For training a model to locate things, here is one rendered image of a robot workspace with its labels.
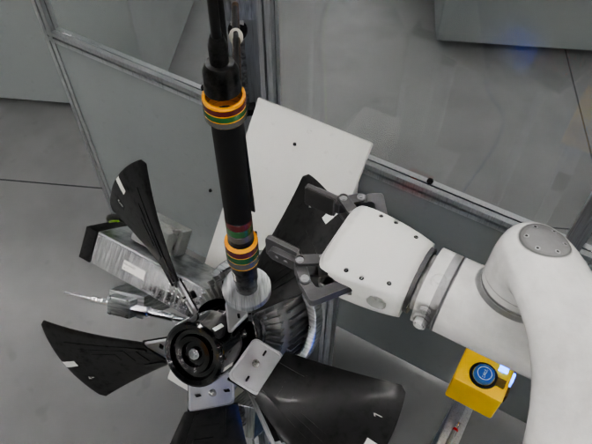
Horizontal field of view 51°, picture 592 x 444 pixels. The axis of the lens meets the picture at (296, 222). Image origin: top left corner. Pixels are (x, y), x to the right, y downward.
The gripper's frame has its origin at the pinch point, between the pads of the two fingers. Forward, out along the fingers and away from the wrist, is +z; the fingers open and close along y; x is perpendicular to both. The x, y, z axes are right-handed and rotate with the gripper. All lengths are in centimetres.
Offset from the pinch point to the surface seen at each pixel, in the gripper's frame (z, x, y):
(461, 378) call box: -25, -58, 22
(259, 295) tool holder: 5.5, -20.0, -0.8
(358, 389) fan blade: -9.8, -47.1, 5.0
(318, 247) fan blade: 4.4, -26.1, 14.6
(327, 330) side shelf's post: 19, -132, 52
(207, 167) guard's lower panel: 76, -99, 70
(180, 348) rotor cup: 20.1, -43.4, -5.7
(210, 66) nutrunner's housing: 8.4, 19.3, -1.3
